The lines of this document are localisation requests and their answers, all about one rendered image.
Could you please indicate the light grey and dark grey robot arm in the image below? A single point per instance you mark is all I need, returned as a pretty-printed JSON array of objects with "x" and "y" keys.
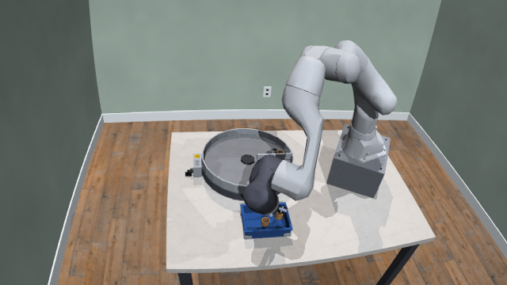
[{"x": 301, "y": 99}]

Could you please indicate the blue plastic crate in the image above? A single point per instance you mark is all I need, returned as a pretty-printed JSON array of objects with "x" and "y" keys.
[{"x": 252, "y": 227}]

